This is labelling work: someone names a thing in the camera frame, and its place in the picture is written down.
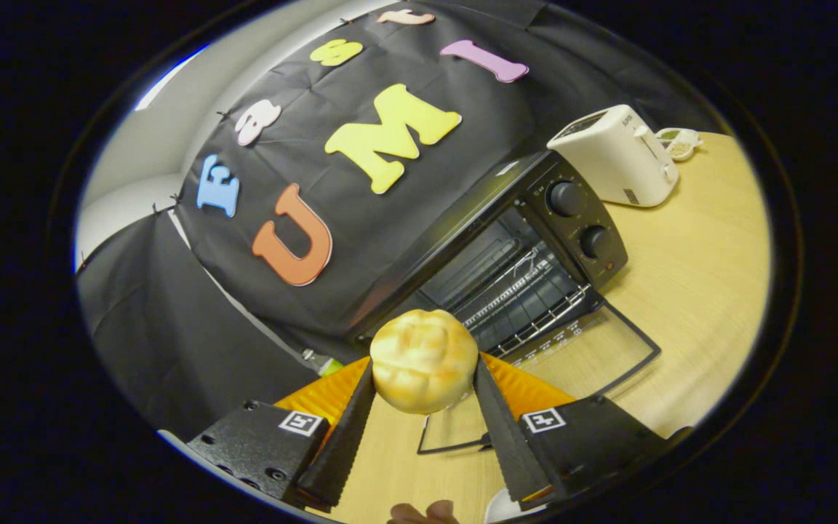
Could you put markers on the green label drink bottle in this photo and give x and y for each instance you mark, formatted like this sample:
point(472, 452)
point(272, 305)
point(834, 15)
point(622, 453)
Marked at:
point(324, 364)

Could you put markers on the white square plate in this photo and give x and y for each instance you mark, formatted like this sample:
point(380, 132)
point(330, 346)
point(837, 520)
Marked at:
point(503, 509)

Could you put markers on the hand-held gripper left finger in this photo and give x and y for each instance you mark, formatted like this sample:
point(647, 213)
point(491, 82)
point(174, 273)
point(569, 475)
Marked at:
point(342, 444)

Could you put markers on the small white snack dish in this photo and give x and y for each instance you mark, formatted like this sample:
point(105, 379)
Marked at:
point(681, 144)

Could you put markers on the white pop-up toaster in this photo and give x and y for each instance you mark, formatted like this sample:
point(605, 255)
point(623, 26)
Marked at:
point(615, 156)

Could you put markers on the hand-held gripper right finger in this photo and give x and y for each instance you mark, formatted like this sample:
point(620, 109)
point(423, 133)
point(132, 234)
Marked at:
point(510, 444)

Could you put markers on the metal oven rack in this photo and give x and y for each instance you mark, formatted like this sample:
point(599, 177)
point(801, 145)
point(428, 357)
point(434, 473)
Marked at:
point(528, 298)

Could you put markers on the black toaster oven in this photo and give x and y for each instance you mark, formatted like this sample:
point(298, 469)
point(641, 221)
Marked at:
point(579, 218)

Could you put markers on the golden bread bun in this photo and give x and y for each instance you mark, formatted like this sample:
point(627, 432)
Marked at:
point(423, 360)

